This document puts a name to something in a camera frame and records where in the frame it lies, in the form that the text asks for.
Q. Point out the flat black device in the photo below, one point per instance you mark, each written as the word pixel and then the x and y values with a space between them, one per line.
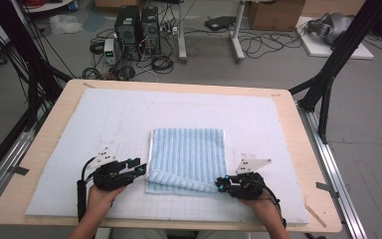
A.
pixel 220 22

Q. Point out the thin wooden strip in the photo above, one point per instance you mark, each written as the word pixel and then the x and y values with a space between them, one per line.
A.
pixel 315 215

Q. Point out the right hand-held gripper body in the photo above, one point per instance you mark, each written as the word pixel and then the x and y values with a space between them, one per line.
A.
pixel 247 187

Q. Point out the black computer tower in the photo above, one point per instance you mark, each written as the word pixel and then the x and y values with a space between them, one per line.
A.
pixel 151 30
pixel 127 30

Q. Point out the grey headset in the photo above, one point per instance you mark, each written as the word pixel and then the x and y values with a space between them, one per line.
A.
pixel 331 26

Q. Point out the person's left hand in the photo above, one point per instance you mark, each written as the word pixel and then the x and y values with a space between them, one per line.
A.
pixel 99 202

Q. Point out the white floor board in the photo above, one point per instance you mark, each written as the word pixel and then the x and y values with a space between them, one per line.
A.
pixel 318 49

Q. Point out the grey tape piece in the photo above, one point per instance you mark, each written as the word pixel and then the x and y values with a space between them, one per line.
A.
pixel 326 188

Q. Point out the person's right hand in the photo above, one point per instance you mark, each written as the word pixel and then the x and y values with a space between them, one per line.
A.
pixel 267 209

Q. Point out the clear plastic bag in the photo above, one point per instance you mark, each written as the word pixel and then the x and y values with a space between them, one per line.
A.
pixel 64 24

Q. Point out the white foam mat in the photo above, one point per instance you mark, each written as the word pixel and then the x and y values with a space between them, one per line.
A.
pixel 112 109

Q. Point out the black tape piece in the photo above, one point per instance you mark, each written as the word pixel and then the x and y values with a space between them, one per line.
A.
pixel 21 170

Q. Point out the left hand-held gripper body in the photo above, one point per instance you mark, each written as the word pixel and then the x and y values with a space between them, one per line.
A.
pixel 111 179

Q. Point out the white round table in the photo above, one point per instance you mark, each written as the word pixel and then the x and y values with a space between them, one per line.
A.
pixel 49 6

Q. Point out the large cardboard box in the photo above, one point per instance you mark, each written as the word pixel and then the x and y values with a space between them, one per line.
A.
pixel 275 15

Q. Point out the aluminium rail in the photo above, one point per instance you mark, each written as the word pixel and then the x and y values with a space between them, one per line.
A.
pixel 331 172
pixel 0 179

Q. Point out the white table leg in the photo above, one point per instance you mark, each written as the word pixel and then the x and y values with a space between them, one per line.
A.
pixel 237 36
pixel 181 33

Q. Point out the black metal frame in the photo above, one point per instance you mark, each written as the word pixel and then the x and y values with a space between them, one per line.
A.
pixel 338 56
pixel 30 66

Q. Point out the light blue striped towel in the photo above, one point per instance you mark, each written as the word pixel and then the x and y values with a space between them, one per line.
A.
pixel 187 156

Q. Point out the white power supply unit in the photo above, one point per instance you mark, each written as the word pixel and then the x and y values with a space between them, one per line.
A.
pixel 109 51

